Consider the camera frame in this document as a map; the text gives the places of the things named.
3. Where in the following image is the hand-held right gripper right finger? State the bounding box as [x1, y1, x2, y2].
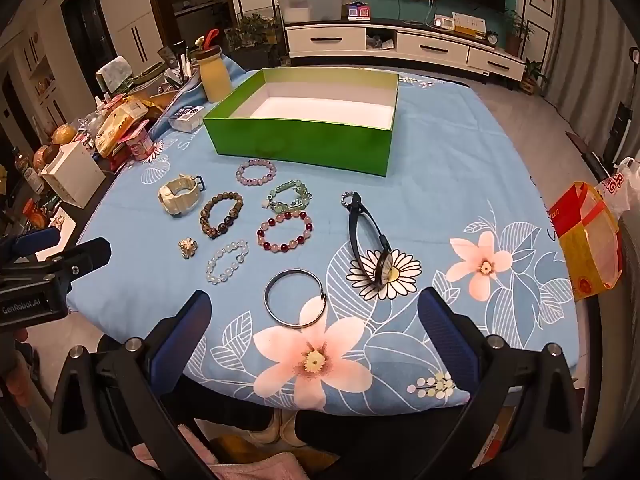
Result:
[416, 287, 586, 480]

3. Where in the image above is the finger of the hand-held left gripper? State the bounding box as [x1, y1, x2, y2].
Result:
[0, 226, 62, 261]
[36, 237, 112, 282]

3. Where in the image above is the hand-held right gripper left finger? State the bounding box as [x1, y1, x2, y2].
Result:
[47, 290, 221, 480]

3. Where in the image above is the clear bead bracelet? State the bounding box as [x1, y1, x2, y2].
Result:
[206, 240, 250, 286]

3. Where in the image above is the silver metal bangle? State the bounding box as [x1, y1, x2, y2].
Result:
[264, 269, 328, 330]

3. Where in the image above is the white wristwatch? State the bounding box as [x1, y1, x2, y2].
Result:
[158, 174, 207, 218]

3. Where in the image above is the brown bead bracelet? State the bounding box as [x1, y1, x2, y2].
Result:
[200, 193, 246, 238]

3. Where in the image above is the red and pink bead bracelet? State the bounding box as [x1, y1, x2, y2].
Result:
[256, 211, 313, 252]

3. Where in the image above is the black strap wristwatch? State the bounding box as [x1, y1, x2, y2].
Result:
[341, 190, 401, 293]

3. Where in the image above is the green jade bracelet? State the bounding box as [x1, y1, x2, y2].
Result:
[260, 179, 313, 212]

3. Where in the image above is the green cardboard box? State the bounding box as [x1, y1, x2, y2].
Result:
[202, 68, 400, 177]

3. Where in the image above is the person's left hand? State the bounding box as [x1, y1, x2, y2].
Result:
[0, 329, 43, 411]

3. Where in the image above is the white square box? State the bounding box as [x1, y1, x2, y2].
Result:
[40, 141, 107, 209]

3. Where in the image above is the pink yogurt cup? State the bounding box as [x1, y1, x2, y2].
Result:
[122, 122, 155, 162]

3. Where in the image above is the yellow tissue pack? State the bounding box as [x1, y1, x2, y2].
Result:
[95, 100, 151, 156]

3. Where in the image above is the pink towel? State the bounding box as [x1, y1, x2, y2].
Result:
[135, 425, 301, 480]

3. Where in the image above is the blue floral tablecloth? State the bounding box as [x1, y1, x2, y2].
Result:
[65, 55, 581, 411]

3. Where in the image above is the red and yellow bag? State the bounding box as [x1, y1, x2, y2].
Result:
[549, 181, 625, 302]

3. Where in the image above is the small clear plastic box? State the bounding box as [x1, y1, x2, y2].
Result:
[168, 105, 206, 133]

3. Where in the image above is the white folded cloth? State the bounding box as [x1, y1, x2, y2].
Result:
[96, 56, 132, 91]

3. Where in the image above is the green tray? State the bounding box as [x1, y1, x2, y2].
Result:
[120, 62, 168, 86]

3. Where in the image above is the cardboard box with pens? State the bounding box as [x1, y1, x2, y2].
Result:
[150, 45, 201, 98]

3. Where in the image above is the yellow bottle with brown lid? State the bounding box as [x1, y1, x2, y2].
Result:
[194, 29, 232, 103]

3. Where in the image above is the white plastic bag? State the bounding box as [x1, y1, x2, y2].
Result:
[597, 156, 640, 216]

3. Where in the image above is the small potted plant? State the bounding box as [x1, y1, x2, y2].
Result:
[520, 57, 548, 93]

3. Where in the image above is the bushy green plant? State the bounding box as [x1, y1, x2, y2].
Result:
[225, 12, 281, 51]

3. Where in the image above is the white television cabinet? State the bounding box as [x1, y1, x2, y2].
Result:
[282, 20, 527, 81]

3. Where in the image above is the tall potted plant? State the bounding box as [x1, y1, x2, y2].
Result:
[502, 7, 533, 56]

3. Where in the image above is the yellow and white carton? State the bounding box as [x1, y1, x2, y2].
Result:
[452, 11, 487, 36]

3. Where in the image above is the grey curtain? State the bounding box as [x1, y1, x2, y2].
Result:
[542, 0, 640, 126]

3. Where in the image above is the translucent storage box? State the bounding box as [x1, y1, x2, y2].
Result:
[278, 0, 347, 23]

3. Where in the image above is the purple bead bracelet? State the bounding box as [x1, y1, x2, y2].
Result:
[236, 158, 277, 187]

